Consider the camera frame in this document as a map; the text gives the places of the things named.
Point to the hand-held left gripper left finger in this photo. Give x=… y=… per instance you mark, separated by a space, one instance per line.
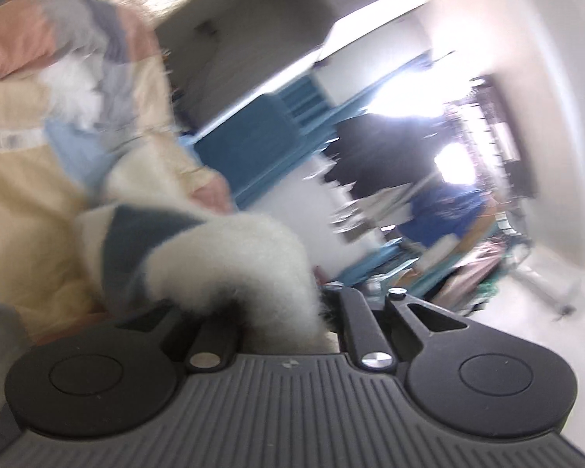
x=209 y=346

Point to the black hanging garment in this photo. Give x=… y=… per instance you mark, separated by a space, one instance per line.
x=380 y=156

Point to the blue and white hanging jacket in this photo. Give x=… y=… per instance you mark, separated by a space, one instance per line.
x=443 y=214

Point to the patchwork bed cover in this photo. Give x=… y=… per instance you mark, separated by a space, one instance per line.
x=19 y=204

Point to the grey wardrobe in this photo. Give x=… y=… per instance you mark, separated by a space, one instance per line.
x=253 y=34

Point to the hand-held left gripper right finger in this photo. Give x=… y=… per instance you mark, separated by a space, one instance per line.
x=351 y=312

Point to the ceiling clothes rack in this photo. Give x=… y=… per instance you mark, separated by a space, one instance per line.
x=502 y=122

